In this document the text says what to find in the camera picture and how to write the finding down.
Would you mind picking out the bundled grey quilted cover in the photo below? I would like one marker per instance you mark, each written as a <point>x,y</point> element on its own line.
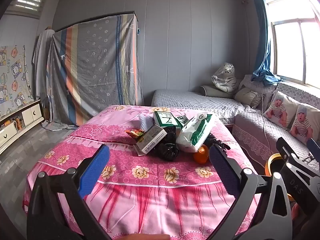
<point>260,85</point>

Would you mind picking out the grey bolster pillow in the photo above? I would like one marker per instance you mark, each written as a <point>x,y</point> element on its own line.
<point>210,90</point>

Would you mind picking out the grey quilted corner sofa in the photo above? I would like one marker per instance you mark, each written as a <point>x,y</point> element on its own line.
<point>200,102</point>

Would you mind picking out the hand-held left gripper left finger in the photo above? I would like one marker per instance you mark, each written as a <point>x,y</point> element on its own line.
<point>96,170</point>

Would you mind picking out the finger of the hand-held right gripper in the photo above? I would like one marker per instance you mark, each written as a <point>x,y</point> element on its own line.
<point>297,180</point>
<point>313,146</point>

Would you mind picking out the pink floral tablecloth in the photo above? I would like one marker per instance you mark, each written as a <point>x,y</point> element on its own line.
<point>150,192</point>

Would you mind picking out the blue curtain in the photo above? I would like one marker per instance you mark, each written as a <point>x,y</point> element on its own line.
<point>262,42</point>

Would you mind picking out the small printed cardboard box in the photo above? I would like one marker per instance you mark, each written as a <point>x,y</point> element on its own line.
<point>150,140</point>

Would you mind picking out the window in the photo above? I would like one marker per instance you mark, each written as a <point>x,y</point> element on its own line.
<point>287,50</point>

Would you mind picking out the plush tiger in plastic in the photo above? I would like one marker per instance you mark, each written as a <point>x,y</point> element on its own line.
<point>225,77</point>

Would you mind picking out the black plastic bag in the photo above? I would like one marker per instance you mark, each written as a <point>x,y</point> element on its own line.
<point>167,147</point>

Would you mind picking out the white hanging cloth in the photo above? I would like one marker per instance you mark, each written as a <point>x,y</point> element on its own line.
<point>42,62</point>

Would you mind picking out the green white milk carton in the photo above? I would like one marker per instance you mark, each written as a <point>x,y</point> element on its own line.
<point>165,120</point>

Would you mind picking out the grey fringed cushion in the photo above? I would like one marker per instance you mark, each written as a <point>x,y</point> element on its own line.
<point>246,96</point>

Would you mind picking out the cartoon wall poster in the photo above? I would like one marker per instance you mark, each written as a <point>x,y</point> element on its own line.
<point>12,80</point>

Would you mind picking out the white foam net sleeve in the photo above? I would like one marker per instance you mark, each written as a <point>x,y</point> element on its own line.
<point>145,122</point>

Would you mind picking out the orange snack wrapper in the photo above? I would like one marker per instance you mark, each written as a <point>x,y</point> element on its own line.
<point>135,133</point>

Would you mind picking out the baby print pillow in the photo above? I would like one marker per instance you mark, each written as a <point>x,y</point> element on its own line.
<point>280,110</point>
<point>305,125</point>

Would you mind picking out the white low cabinet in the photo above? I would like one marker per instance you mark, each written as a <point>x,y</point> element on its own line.
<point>31,112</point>

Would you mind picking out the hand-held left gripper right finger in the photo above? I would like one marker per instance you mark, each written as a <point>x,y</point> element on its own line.
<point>223,172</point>

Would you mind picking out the white green tissue packet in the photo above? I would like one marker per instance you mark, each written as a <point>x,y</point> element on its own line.
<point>195,135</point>

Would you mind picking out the orange fruit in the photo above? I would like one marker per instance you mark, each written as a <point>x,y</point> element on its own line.
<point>201,156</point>

